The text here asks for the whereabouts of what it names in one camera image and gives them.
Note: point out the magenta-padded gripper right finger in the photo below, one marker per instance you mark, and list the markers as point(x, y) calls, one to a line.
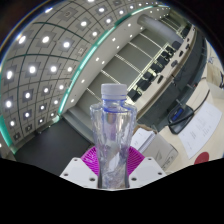
point(146, 170)

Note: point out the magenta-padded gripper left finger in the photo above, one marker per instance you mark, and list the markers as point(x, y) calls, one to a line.
point(78, 171)

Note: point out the clear plastic water bottle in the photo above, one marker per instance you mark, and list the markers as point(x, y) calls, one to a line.
point(112, 133)

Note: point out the large white printed carton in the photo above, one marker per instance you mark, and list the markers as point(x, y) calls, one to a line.
point(160, 150)

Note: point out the row of black office chairs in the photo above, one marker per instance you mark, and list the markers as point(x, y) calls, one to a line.
point(145, 85)

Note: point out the long curved conference desk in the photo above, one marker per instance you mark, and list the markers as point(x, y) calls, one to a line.
point(176, 85)

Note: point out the black desk microphone units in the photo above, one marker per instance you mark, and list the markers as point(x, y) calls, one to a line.
point(174, 62)

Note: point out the round ceiling lights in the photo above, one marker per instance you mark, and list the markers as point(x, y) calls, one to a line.
point(32, 69)

